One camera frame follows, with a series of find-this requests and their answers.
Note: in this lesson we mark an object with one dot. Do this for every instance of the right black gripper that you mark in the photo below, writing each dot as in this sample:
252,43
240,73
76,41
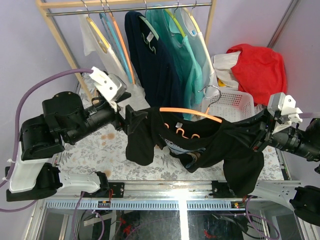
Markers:
264,132

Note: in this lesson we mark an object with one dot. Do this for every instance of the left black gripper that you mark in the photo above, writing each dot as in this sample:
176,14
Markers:
132,118

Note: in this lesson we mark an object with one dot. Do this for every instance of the black t shirt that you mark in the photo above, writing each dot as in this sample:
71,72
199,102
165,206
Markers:
197,144

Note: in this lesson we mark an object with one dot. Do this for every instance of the orange hanger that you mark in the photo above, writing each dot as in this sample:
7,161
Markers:
126,55
195,112

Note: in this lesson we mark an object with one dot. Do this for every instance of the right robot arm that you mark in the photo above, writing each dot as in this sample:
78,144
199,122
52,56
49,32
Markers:
303,201

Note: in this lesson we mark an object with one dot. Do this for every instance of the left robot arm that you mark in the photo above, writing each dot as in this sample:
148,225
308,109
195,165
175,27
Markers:
64,121

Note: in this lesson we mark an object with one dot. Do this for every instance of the navy hanging t shirt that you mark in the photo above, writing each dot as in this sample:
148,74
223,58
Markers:
153,64

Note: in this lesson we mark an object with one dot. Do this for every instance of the teal hanging t shirt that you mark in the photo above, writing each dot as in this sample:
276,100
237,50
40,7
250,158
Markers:
187,68

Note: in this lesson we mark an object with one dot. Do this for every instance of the pale yellow hanger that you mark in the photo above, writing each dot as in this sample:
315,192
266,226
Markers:
92,38

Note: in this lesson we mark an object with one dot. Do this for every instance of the pale blue hanging t shirt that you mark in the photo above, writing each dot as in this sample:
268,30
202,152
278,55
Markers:
200,51

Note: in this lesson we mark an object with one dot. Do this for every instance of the mint green hanger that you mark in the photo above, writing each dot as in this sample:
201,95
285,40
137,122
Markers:
144,19

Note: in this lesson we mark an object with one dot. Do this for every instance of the white hanging t shirt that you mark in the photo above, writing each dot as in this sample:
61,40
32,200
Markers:
137,99

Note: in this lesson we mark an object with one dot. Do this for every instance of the blue hanger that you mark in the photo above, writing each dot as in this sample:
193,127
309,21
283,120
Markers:
117,47

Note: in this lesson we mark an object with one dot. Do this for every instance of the white plastic laundry basket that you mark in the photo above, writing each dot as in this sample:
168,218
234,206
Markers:
231,105

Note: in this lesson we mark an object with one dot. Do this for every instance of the red cloth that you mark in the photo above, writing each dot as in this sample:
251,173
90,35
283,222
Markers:
259,71

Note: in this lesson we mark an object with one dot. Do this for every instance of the white crumpled cloth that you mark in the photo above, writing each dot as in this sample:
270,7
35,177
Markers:
222,65

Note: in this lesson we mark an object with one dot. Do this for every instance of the wooden clothes rack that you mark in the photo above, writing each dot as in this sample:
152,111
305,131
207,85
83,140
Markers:
45,10

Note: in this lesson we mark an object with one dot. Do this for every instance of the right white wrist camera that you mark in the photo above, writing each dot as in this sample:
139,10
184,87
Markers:
284,112

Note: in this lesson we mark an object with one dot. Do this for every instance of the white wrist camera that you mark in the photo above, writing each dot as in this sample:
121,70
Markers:
284,112
111,87

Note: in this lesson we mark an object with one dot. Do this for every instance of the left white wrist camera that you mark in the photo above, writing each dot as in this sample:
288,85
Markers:
111,87

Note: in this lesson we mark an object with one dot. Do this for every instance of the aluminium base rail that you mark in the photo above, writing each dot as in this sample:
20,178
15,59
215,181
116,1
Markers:
154,195

